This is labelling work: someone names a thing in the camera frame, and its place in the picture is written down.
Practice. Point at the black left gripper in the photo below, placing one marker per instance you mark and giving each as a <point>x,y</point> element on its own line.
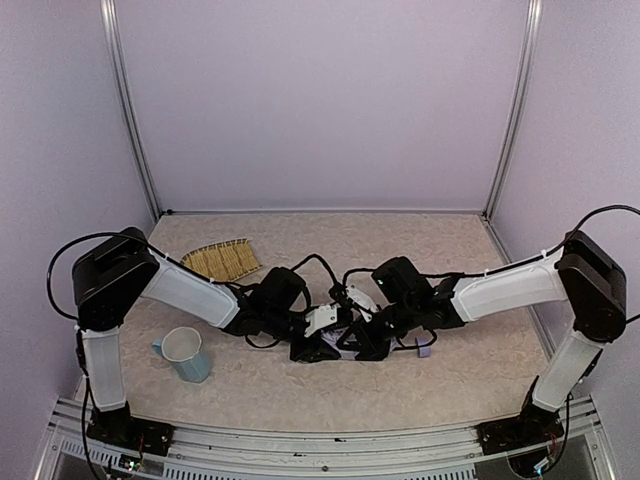
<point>310,347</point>

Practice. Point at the lilac folding umbrella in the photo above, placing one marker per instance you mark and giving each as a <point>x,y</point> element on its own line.
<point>354,350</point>

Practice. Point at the left aluminium corner post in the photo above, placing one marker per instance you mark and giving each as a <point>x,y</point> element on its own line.
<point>117,58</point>

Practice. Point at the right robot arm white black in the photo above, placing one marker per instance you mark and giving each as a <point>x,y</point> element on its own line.
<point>577,271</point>

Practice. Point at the aluminium front rail frame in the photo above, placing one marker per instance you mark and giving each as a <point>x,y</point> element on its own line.
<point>455,451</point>

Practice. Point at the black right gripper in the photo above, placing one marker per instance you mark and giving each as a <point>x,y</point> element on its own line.
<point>368,334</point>

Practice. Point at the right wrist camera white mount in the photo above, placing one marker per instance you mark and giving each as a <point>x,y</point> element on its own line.
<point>351,298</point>

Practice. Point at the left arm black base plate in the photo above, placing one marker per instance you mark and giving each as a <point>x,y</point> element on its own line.
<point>135,434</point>

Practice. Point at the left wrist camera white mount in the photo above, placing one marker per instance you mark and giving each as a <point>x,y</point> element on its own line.
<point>326,316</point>

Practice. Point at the woven bamboo tray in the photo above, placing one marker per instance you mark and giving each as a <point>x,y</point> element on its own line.
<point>225,261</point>

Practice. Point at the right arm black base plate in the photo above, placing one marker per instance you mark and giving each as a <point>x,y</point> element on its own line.
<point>513,433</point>

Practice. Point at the right aluminium corner post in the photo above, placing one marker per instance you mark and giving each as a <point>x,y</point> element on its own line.
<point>517,108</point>

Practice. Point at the light blue plastic pitcher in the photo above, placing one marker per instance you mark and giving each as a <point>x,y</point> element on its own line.
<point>183,348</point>

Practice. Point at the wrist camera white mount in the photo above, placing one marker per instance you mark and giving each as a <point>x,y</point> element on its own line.
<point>326,316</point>
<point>351,298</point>

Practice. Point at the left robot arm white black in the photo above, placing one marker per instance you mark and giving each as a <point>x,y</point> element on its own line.
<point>124,267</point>

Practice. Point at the aluminium corner post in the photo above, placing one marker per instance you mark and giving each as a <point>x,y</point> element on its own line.
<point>517,108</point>
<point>117,58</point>

